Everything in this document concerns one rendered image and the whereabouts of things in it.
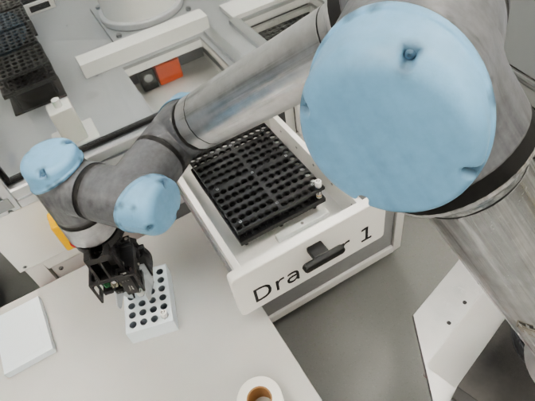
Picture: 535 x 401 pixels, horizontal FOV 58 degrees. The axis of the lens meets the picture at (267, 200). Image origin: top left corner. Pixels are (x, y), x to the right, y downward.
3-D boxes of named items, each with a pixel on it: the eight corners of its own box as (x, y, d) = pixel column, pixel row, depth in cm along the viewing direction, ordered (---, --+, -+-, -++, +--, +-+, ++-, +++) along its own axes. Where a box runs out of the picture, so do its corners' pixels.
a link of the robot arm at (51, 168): (54, 183, 55) (-1, 169, 58) (92, 239, 63) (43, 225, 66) (93, 138, 60) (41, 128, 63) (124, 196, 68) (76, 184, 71)
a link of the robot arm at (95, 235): (56, 199, 69) (112, 184, 70) (70, 219, 73) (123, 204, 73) (54, 238, 64) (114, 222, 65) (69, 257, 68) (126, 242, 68)
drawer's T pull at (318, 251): (345, 252, 76) (345, 247, 75) (306, 275, 74) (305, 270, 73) (333, 237, 78) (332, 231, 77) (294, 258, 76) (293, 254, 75)
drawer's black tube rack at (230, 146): (326, 209, 90) (325, 186, 85) (244, 254, 86) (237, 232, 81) (267, 145, 103) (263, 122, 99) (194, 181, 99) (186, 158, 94)
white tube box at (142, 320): (179, 330, 86) (173, 320, 83) (133, 344, 85) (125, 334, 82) (171, 274, 94) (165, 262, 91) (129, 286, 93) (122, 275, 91)
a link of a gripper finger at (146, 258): (135, 282, 83) (112, 255, 77) (134, 274, 85) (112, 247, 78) (161, 274, 83) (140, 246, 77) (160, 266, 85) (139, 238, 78)
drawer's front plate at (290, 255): (383, 235, 86) (387, 196, 78) (243, 317, 79) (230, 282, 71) (377, 229, 87) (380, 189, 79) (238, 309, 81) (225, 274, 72)
